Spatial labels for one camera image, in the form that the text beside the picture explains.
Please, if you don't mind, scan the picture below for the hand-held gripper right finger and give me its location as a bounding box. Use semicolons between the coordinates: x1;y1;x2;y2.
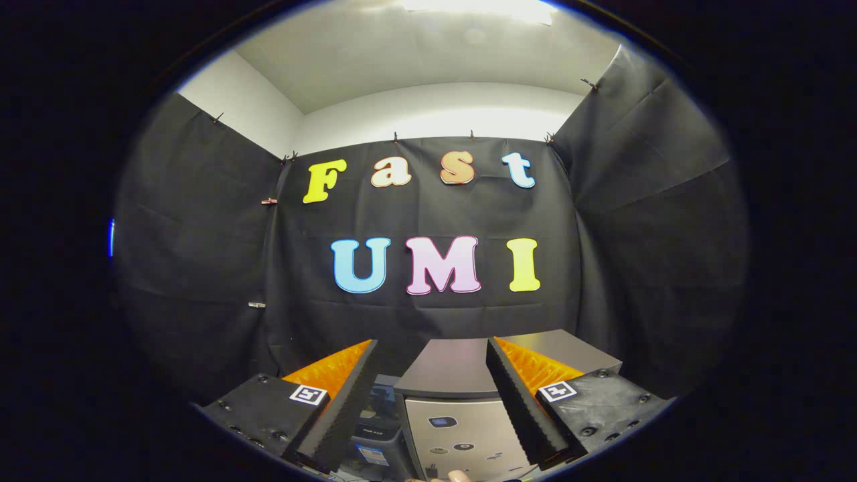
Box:
485;337;670;471

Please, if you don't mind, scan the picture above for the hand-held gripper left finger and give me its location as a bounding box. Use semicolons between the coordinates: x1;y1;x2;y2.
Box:
201;339;380;475

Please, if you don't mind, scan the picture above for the black backdrop cloth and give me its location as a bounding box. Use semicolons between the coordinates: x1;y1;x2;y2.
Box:
110;44;749;404

